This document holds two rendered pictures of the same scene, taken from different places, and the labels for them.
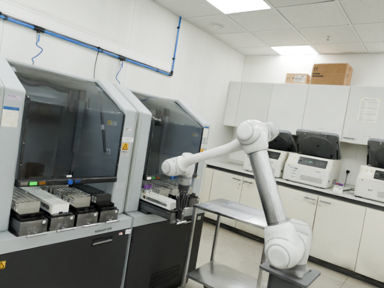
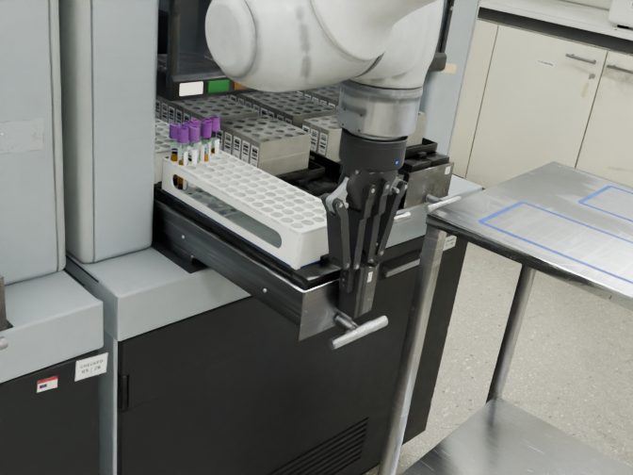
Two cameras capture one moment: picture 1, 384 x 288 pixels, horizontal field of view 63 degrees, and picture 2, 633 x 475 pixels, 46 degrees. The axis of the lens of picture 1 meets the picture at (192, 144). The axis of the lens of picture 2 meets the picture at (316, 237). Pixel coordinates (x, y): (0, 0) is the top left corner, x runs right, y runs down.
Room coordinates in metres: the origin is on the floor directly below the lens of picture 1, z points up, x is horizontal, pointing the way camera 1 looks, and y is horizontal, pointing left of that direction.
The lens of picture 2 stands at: (1.26, -0.01, 1.23)
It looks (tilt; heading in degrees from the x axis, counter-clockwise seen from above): 25 degrees down; 5
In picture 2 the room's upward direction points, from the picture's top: 7 degrees clockwise
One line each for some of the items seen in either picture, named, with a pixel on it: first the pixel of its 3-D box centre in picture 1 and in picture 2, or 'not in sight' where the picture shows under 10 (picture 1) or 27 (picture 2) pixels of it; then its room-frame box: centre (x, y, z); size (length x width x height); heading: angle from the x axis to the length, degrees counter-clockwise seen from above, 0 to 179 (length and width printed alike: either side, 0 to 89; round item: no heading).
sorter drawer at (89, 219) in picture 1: (59, 202); not in sight; (1.96, 0.78, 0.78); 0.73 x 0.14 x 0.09; 52
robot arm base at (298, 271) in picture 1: (292, 263); not in sight; (1.70, -0.66, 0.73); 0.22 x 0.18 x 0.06; 142
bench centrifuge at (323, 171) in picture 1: (314, 157); not in sight; (4.09, -1.62, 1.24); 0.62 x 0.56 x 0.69; 143
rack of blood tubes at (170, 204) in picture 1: (159, 200); (251, 205); (2.18, 0.17, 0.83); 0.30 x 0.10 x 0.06; 52
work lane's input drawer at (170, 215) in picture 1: (144, 203); (191, 206); (2.27, 0.27, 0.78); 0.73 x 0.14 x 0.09; 52
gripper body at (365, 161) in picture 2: (183, 191); (369, 169); (2.07, 0.01, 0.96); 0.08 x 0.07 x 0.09; 142
